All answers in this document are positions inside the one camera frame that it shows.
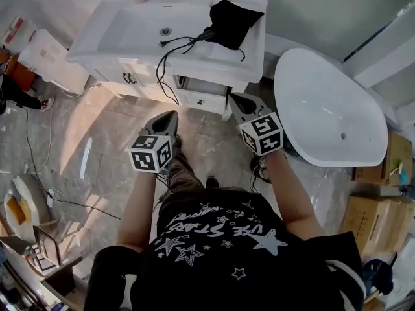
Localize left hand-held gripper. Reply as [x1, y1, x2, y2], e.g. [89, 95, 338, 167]
[128, 110, 180, 174]

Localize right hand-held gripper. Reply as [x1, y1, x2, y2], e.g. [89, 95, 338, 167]
[228, 91, 285, 157]

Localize black drawstring bag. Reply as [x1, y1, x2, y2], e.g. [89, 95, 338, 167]
[202, 0, 266, 62]

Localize person's left forearm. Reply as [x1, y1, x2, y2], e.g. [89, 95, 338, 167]
[115, 172, 160, 253]

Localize person's right forearm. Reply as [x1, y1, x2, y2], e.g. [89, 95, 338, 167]
[264, 149, 326, 240]

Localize white open drawer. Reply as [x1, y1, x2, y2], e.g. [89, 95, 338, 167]
[174, 75, 230, 115]

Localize person's grey trousers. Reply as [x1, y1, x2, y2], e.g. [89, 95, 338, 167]
[167, 149, 228, 207]

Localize white vanity cabinet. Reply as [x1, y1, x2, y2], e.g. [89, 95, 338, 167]
[90, 65, 250, 121]

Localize white bathtub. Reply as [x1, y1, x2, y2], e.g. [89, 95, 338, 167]
[274, 47, 389, 168]

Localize white ceramic washbasin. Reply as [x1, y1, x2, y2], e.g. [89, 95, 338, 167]
[65, 0, 268, 84]

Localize cardboard box with small items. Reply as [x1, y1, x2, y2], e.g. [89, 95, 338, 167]
[351, 131, 414, 188]

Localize round white table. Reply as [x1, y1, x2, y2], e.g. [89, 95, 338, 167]
[3, 173, 51, 240]

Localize person's black star-print T-shirt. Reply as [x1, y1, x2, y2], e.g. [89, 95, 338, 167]
[83, 188, 367, 311]

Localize orange cabinet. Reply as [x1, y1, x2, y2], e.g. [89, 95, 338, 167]
[0, 52, 36, 92]

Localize wooden chair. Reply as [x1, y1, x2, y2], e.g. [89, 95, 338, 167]
[32, 220, 63, 269]

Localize large taped cardboard box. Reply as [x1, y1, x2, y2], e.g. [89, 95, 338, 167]
[338, 194, 415, 259]

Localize dark blue backpack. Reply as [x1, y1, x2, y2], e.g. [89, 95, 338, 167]
[362, 259, 395, 296]

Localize left hand-held gripper cable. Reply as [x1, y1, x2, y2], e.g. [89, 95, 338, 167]
[154, 170, 176, 203]

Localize hand-held gripper cable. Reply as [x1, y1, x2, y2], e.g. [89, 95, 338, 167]
[249, 154, 272, 194]
[154, 170, 176, 203]

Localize right hand-held gripper cable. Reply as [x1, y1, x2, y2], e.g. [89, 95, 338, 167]
[249, 154, 272, 194]

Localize black floor cable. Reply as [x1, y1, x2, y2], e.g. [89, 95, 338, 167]
[23, 106, 121, 221]

